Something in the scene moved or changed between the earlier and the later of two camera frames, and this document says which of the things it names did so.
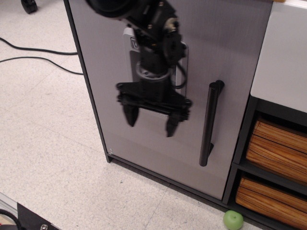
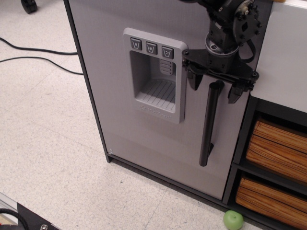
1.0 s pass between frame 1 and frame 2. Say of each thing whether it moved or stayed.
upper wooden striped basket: stayed
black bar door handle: stayed
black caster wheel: stayed
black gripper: moved
